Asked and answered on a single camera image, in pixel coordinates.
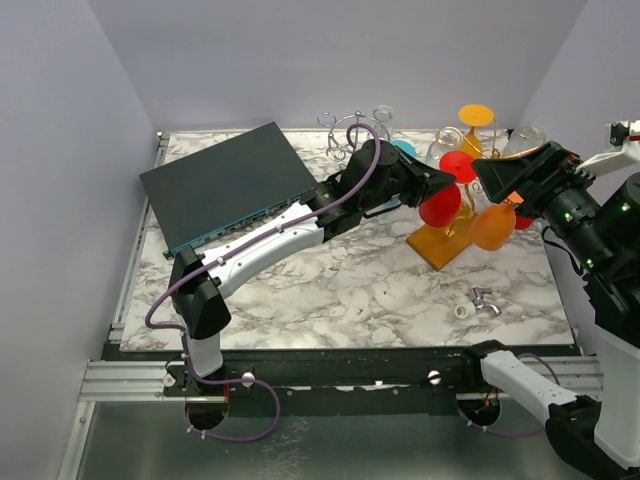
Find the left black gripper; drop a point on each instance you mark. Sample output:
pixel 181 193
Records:
pixel 420 179

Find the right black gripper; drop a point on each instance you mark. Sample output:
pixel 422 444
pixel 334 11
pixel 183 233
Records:
pixel 532 173

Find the red wine glass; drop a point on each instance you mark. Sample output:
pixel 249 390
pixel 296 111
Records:
pixel 441 209
pixel 523 223

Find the orange wine glass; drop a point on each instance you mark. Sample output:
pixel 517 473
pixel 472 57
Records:
pixel 493 227

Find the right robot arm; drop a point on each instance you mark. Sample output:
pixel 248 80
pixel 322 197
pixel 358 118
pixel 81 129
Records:
pixel 600 437

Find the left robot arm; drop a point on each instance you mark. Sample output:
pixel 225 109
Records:
pixel 200 283

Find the blue wine glass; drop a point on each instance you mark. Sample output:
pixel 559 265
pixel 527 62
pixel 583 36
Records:
pixel 405 146

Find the clear ribbed wine glass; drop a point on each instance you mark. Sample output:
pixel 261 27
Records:
pixel 447 139

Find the yellow wine glass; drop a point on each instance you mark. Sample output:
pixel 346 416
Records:
pixel 474 116

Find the clear glass on silver rack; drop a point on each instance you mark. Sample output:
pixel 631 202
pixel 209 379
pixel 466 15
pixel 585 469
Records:
pixel 383 115

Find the chrome faucet tap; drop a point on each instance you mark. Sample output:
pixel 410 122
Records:
pixel 479 298

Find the gold wire glass rack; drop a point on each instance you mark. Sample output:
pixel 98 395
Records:
pixel 439 246

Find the silver wire glass rack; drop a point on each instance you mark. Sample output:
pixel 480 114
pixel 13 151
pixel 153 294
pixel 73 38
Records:
pixel 346 133

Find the black mounting rail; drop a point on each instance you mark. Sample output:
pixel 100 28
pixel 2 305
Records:
pixel 341 382

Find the black network switch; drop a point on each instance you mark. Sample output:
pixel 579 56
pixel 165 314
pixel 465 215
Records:
pixel 198 198

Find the aluminium frame rail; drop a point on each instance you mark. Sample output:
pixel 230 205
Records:
pixel 132 381

